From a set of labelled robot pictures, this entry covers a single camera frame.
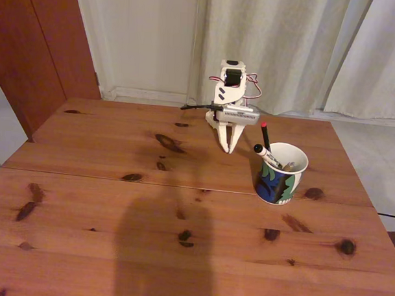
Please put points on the thin black pen red end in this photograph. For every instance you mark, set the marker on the thin black pen red end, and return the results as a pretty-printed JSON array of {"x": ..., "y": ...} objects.
[{"x": 266, "y": 135}]

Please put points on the white marker black cap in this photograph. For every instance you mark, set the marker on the white marker black cap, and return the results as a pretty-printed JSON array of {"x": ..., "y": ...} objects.
[{"x": 268, "y": 155}]

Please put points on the green pen clear cap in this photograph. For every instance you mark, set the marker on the green pen clear cap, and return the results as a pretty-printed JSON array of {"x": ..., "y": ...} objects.
[{"x": 289, "y": 166}]

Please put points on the white mug blue green print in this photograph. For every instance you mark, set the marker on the white mug blue green print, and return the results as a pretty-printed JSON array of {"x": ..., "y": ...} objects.
[{"x": 274, "y": 186}]

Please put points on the white curtain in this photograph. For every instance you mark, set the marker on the white curtain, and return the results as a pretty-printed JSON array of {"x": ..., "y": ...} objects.
[
  {"x": 382, "y": 63},
  {"x": 301, "y": 44}
]

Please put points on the brown wooden door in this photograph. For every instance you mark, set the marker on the brown wooden door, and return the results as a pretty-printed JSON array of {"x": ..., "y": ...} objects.
[{"x": 35, "y": 51}]

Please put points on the silver oval camera box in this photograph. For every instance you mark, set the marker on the silver oval camera box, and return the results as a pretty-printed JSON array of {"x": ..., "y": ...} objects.
[{"x": 239, "y": 116}]

